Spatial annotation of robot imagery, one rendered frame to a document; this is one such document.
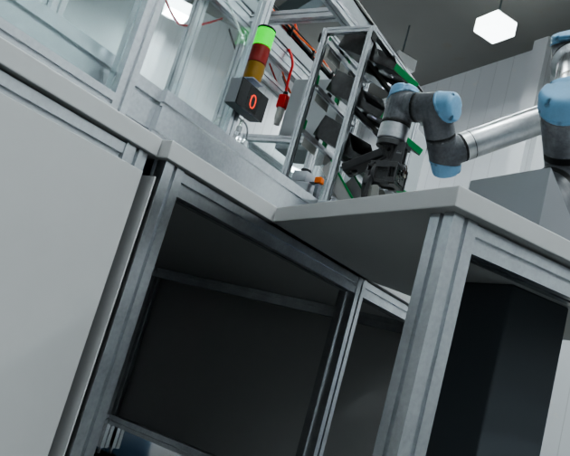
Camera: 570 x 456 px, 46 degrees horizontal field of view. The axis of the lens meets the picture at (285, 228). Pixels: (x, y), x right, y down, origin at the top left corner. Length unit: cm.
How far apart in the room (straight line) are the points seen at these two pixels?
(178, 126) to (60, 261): 34
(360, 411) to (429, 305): 156
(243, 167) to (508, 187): 52
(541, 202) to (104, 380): 82
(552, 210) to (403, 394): 58
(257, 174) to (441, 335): 60
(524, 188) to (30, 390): 94
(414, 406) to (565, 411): 909
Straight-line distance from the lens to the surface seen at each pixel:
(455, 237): 90
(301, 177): 180
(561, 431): 994
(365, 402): 241
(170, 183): 107
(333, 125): 214
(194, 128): 120
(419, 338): 87
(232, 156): 128
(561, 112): 142
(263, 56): 181
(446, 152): 171
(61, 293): 97
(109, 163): 99
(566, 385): 1000
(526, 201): 135
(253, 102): 177
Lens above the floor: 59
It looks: 11 degrees up
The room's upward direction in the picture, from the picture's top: 16 degrees clockwise
